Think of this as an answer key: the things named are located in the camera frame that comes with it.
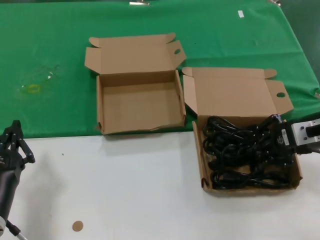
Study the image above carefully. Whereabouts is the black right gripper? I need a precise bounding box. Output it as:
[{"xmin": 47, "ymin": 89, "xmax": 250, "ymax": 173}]
[{"xmin": 252, "ymin": 114, "xmax": 295, "ymax": 167}]

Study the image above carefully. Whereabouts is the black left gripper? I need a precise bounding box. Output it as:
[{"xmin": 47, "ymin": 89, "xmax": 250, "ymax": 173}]
[{"xmin": 0, "ymin": 120, "xmax": 36, "ymax": 176}]

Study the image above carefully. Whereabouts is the open cardboard box intact rim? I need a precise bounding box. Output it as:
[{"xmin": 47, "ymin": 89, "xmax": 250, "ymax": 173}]
[{"xmin": 181, "ymin": 66, "xmax": 304, "ymax": 193}]

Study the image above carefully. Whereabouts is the open cardboard box torn rim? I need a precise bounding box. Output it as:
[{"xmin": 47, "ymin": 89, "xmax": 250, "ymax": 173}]
[{"xmin": 83, "ymin": 32, "xmax": 187, "ymax": 136}]

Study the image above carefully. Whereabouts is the clear crumpled tape residue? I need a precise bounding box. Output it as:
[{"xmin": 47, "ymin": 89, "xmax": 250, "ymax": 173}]
[{"xmin": 38, "ymin": 64, "xmax": 64, "ymax": 81}]

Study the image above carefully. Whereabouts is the brown cardboard disc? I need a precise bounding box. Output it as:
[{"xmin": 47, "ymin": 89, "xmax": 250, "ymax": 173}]
[{"xmin": 71, "ymin": 220, "xmax": 84, "ymax": 232}]

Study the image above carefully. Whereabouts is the green tablecloth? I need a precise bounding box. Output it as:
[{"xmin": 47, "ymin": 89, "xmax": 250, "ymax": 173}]
[{"xmin": 0, "ymin": 0, "xmax": 320, "ymax": 140}]

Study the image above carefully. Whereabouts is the black silver arm cable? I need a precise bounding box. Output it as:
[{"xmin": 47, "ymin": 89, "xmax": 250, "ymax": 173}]
[{"xmin": 5, "ymin": 219, "xmax": 26, "ymax": 240}]

